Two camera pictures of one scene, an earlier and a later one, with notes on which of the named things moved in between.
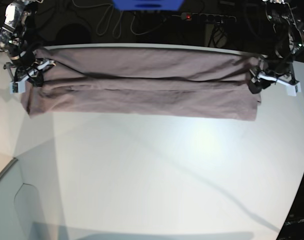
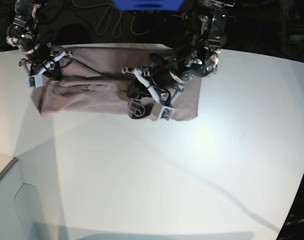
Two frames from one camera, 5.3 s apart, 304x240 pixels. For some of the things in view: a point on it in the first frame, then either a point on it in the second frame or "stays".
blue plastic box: x=148 y=5 stays
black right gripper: x=272 y=66 → x=163 y=68
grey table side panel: x=16 y=210 stays
